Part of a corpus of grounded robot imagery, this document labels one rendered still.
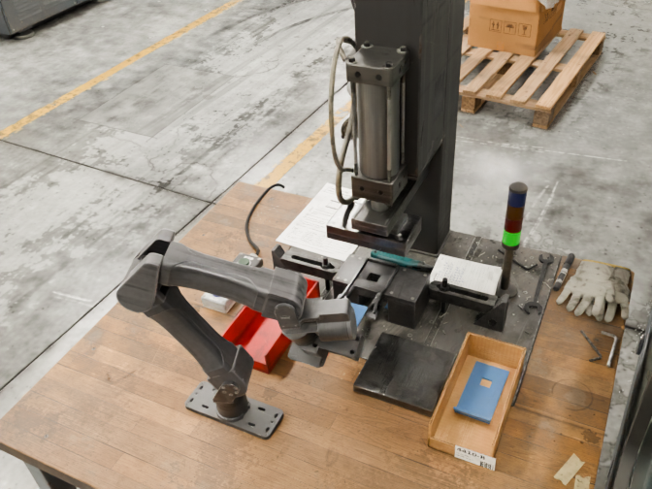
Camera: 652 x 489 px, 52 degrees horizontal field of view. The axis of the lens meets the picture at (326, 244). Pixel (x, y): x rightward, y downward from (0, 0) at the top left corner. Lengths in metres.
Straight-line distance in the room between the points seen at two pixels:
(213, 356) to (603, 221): 2.52
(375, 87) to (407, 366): 0.58
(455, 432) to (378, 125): 0.60
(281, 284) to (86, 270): 2.30
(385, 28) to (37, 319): 2.31
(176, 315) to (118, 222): 2.43
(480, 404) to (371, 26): 0.75
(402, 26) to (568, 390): 0.78
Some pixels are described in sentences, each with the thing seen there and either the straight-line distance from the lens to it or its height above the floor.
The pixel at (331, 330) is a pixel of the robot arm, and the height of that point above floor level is 1.17.
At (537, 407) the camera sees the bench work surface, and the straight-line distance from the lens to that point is 1.41.
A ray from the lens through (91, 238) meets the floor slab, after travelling 3.54.
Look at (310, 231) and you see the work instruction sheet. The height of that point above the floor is 0.90.
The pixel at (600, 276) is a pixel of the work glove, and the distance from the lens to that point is 1.68.
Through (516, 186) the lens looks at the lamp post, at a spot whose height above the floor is 1.20.
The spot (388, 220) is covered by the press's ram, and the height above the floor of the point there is 1.18.
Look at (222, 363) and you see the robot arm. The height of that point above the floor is 1.08.
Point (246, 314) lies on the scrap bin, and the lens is 1.53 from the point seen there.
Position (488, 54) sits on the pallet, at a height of 0.13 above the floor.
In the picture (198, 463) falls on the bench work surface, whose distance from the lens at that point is 1.35.
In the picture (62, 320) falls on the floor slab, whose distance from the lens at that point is 3.12.
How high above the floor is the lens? 2.00
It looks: 39 degrees down
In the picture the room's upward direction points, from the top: 5 degrees counter-clockwise
